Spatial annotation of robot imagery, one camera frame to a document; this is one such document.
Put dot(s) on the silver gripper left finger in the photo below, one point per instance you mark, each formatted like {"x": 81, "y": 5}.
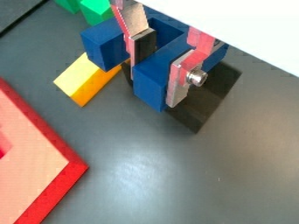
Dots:
{"x": 139, "y": 35}

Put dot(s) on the blue U-shaped block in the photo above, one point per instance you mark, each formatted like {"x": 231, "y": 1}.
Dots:
{"x": 106, "y": 48}

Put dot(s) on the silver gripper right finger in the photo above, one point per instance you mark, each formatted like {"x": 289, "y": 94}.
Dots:
{"x": 186, "y": 68}

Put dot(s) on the red slotted base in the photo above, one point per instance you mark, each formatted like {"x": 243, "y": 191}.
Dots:
{"x": 39, "y": 165}

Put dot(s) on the black fixture block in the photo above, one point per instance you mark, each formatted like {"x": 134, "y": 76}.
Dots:
{"x": 197, "y": 107}

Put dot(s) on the green stepped block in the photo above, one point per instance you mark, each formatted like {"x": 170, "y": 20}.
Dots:
{"x": 95, "y": 10}

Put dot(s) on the yellow long bar block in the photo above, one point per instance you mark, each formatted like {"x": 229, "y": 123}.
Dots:
{"x": 82, "y": 80}

